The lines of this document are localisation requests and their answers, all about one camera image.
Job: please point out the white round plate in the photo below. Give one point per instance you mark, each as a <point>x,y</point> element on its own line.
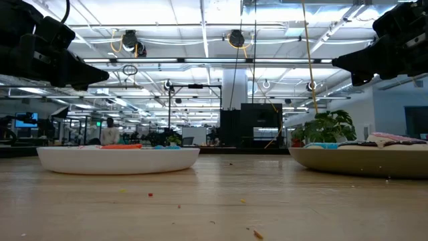
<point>117,161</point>

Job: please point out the dark wall screen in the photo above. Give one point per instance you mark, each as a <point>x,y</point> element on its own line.
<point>416,122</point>

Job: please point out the large chocolate drizzled donut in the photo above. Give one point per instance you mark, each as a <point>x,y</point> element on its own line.
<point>354,144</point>

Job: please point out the black aluminium table frame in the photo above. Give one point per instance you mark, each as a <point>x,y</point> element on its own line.
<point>234,151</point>

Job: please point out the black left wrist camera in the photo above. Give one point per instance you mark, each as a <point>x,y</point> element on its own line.
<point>60,33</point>

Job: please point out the background computer monitor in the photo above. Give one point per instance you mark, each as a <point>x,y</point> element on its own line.
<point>26,120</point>

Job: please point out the grey round plate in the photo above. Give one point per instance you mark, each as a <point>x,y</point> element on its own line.
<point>351,164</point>

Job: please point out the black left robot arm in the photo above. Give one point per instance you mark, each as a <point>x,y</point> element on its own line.
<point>8,40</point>

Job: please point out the black background rig frame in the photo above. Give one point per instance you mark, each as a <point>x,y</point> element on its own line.
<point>195,86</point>

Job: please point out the large blue frosted donut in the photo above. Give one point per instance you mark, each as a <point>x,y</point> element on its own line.
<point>321,146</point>

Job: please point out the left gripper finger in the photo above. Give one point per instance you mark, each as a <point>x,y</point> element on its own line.
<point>80,77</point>
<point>75,63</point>

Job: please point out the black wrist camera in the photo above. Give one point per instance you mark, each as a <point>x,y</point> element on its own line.
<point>60,33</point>
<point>391,23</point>

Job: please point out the person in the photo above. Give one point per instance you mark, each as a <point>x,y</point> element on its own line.
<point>110,134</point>

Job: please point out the green potted plant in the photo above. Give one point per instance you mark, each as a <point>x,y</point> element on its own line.
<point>326,129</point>

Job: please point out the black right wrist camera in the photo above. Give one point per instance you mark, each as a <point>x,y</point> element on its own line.
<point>391,23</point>

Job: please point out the white board panel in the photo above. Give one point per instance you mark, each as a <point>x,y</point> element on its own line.
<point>194,135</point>

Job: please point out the large pink frosted donut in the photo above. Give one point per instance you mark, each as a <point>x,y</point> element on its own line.
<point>391,137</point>

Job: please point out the orange sprinkle crumb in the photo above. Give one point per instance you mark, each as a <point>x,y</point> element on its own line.
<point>258,235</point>

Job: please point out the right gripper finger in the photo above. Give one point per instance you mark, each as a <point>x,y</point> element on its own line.
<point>364,55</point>
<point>364,67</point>

